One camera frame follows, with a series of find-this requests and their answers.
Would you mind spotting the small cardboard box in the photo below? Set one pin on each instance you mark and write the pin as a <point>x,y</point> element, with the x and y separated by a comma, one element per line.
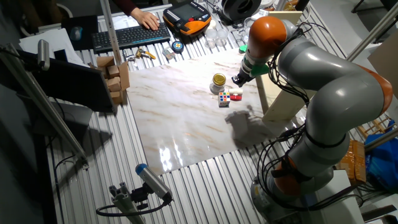
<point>125,76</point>

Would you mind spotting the small cardboard block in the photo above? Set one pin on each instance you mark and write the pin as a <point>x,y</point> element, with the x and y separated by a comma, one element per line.
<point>113,71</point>
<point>117,97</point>
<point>113,84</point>
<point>105,61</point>

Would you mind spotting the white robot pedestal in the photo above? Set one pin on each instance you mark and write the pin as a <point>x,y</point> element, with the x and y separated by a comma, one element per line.
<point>339,205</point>

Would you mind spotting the brown board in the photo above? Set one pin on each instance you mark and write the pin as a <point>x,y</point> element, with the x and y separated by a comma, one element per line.
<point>387,62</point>

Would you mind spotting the clear glass beaker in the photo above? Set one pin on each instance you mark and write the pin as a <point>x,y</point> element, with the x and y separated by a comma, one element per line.
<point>244,31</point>

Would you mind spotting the clear box coloured clips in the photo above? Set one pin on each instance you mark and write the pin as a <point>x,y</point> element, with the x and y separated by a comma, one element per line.
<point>168,53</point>

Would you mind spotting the small red object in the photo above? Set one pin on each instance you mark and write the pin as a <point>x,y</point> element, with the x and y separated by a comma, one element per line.
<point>236,97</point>

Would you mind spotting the blue bag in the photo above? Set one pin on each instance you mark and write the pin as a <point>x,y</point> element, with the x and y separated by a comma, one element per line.
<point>382,158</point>

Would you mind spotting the multicoloured Rubik's cube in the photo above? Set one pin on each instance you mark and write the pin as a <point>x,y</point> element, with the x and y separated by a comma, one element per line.
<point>224,99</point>

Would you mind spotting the short aluminium profile post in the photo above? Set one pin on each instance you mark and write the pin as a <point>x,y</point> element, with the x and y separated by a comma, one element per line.
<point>124,202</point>

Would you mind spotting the operator bare hand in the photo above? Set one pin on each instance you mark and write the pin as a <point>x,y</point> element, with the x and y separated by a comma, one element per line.
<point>147,19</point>

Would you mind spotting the grey monitor base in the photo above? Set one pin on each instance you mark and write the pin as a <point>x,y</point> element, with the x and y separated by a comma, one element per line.
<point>68,119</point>

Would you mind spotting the silver depth camera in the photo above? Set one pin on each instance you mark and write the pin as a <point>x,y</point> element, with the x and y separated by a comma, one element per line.
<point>43,54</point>

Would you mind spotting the black camera clamp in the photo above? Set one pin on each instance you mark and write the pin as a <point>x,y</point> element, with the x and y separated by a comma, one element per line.
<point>140,196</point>

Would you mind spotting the wooden slat rack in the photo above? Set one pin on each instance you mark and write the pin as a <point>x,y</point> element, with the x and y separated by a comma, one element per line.
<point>374,124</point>

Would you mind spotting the marble patterned mat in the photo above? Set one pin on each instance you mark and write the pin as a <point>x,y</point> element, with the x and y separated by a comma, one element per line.
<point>186,124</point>

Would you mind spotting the aluminium diagonal beam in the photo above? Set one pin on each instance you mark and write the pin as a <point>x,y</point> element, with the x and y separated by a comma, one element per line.
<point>40,102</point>

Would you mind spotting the white power strip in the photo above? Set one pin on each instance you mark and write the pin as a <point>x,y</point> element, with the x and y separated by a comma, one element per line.
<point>260,14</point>

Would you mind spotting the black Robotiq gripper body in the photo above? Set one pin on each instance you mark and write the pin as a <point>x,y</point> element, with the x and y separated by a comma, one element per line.
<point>245,76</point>

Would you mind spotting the silver camera blue end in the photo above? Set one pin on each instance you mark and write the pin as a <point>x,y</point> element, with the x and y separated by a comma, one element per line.
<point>154,182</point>

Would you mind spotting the black mouse pad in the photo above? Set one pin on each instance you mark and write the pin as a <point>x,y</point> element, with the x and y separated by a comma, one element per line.
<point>90,28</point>

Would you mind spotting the silver pliers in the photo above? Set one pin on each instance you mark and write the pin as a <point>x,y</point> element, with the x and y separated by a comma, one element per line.
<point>130,58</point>

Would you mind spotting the white paper sheets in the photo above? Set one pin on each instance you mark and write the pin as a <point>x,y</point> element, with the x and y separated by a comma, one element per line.
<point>56,40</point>

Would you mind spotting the aluminium profile pole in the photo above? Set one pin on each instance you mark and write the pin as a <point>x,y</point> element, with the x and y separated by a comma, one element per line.
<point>377,26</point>
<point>110,31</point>
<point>382,140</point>

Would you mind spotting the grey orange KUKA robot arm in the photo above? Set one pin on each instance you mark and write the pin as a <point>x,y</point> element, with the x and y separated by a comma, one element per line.
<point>335,99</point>

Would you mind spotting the black monitor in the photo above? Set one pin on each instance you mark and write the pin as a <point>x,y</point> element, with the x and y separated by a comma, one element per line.
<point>71,84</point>

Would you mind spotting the round black puck blue logo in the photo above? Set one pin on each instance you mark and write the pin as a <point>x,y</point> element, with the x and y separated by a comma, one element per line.
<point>177,47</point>

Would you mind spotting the white printed document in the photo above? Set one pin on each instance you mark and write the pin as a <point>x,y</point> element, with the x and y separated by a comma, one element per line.
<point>124,21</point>

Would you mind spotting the orange black teach pendant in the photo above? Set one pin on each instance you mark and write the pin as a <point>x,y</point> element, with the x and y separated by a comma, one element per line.
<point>186,18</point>

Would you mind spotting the glass jar gold lid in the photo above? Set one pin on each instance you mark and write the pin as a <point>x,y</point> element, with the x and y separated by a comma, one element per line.
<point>218,83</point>

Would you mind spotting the black filament spool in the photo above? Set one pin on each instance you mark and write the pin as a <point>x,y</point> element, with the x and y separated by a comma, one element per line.
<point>241,9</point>

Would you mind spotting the cream wooden shelf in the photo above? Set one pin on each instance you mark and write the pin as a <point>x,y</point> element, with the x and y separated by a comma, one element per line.
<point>280,99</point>

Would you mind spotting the grey computer mouse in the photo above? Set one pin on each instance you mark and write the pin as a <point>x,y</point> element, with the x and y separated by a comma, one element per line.
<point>76,33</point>

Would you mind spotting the forearm in dark red sleeve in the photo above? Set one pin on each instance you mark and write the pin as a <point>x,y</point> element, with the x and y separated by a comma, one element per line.
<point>124,5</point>

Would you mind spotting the orange cardboard package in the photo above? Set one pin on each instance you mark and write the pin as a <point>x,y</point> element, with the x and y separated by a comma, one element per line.
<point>353,160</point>

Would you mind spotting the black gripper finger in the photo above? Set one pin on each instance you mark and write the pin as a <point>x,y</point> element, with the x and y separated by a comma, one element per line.
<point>235,80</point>
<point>242,84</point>

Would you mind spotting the clear plastic cup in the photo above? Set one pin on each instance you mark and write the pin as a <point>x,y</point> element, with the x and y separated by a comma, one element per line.
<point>222,37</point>
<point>211,39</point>

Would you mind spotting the black computer keyboard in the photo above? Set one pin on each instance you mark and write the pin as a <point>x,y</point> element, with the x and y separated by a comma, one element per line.
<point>124,39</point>

